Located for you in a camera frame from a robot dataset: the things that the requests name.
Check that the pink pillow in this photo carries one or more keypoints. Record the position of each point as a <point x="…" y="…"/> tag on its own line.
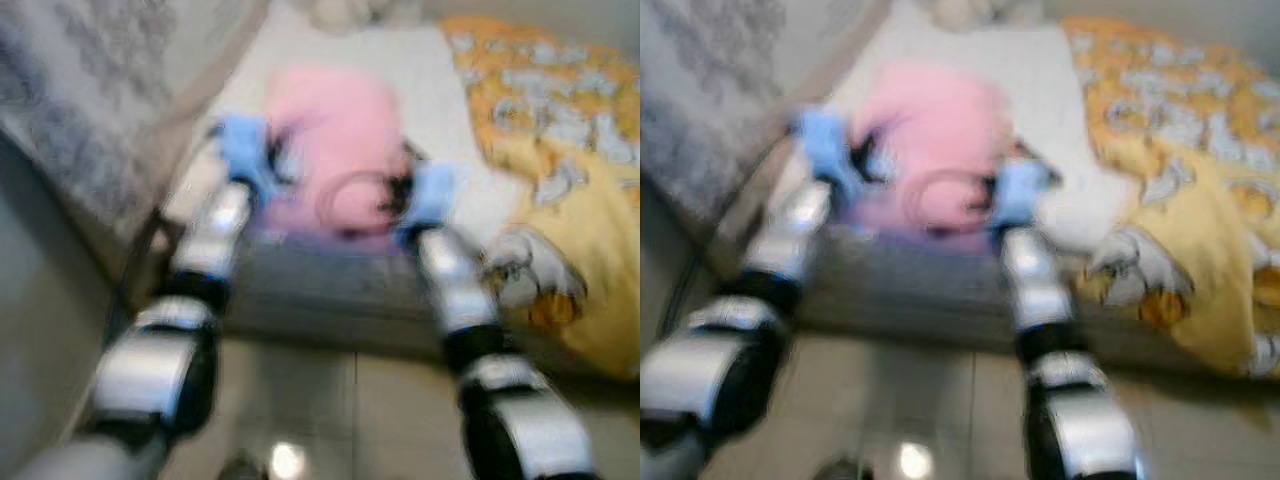
<point x="335" y="130"/>
<point x="935" y="125"/>

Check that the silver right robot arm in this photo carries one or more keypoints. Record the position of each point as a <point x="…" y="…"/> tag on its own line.
<point x="520" y="420"/>
<point x="1085" y="430"/>

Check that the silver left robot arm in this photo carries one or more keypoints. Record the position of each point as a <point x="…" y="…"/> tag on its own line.
<point x="690" y="385"/>
<point x="150" y="380"/>

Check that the white quilted mattress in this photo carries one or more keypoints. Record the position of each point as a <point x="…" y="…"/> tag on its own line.
<point x="420" y="80"/>
<point x="1030" y="90"/>

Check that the cream plush toy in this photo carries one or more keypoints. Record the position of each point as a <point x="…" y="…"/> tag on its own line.
<point x="980" y="10"/>
<point x="355" y="10"/>

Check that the yellow orange patterned blanket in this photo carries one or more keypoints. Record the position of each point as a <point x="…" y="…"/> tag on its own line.
<point x="1180" y="150"/>
<point x="560" y="150"/>

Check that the dark robot foot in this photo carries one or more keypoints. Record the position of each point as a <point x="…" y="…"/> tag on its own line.
<point x="243" y="468"/>
<point x="842" y="468"/>

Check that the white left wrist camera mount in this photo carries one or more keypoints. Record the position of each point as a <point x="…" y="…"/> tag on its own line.
<point x="243" y="148"/>
<point x="825" y="148"/>

